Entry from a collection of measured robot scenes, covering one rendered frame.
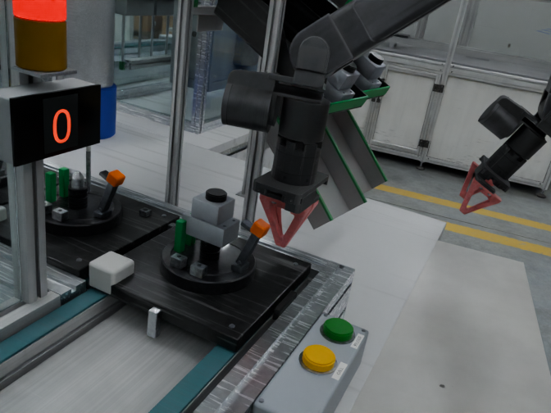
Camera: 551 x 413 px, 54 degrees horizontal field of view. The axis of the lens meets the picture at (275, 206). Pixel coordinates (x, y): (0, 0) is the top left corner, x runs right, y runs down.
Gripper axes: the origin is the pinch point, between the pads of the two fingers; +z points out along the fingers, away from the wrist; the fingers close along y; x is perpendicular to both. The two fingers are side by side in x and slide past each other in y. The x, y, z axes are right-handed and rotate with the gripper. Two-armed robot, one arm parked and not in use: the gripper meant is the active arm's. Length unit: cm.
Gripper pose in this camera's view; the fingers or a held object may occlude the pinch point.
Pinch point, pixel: (281, 240)
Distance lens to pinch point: 73.1
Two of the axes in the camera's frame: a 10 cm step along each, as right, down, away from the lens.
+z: -1.6, 9.1, 3.9
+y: -4.4, 2.9, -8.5
